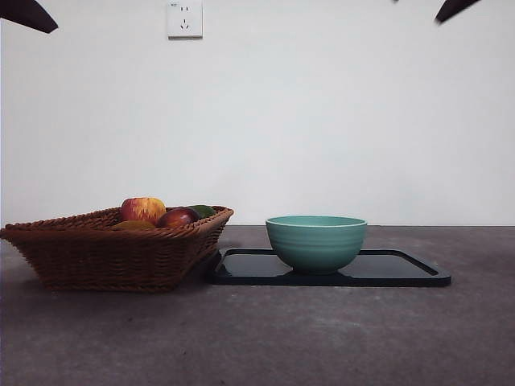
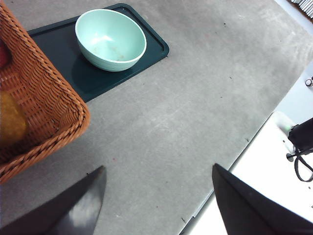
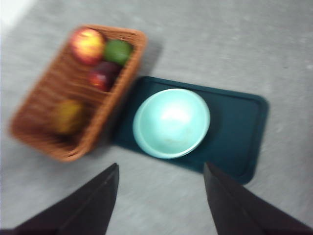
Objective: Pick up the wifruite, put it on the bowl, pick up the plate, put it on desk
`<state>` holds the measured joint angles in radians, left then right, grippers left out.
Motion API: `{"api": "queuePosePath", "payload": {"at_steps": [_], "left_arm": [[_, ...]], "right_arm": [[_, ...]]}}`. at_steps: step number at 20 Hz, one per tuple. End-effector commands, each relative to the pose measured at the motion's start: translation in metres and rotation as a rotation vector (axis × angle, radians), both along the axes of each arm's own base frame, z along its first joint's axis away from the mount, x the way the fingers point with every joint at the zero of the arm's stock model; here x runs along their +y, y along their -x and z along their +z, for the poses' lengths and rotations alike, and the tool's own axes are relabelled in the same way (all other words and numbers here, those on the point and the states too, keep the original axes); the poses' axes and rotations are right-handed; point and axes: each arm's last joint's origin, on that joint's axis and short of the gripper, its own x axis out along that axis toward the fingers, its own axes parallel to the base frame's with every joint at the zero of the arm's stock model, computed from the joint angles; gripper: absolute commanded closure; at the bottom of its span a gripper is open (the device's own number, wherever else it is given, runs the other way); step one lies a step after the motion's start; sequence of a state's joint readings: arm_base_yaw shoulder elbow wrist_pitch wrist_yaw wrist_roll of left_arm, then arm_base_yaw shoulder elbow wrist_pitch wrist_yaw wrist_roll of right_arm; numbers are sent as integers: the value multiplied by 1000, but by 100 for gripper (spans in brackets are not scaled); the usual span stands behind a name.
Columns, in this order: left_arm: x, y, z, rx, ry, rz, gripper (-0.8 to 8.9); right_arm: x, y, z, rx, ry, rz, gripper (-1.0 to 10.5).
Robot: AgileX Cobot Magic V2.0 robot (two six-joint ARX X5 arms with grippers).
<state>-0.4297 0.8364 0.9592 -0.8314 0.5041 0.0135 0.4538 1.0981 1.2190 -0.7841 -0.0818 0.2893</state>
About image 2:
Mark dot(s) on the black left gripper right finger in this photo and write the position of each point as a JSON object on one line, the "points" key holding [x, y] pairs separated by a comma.
{"points": [[247, 210]]}

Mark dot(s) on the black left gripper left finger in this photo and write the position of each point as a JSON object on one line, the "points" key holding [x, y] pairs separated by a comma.
{"points": [[66, 208]]}

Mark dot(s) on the teal ribbed bowl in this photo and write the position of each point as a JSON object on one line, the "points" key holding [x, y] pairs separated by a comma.
{"points": [[110, 39]]}

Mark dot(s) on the brown wicker basket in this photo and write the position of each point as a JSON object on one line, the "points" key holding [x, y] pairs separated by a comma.
{"points": [[49, 98]]}

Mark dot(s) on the dark rectangular tray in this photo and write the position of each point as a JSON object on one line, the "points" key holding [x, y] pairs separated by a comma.
{"points": [[97, 83]]}

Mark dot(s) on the small round metal knob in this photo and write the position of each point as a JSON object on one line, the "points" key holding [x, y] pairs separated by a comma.
{"points": [[309, 82]]}

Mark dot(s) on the dark red apple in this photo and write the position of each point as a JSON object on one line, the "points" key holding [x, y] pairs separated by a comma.
{"points": [[3, 55]]}

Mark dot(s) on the grey slatted grille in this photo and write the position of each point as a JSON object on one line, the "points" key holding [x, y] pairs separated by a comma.
{"points": [[304, 6]]}

